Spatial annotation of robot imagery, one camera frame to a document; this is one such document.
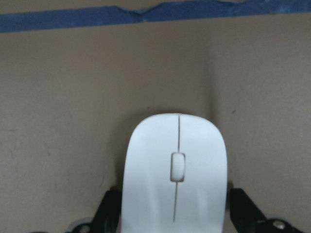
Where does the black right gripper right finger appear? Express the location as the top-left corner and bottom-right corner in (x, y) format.
(229, 188), (267, 233)

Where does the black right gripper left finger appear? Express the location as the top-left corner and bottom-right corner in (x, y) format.
(91, 189), (122, 233)

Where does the white computer mouse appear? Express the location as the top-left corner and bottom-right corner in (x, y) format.
(121, 113), (227, 233)

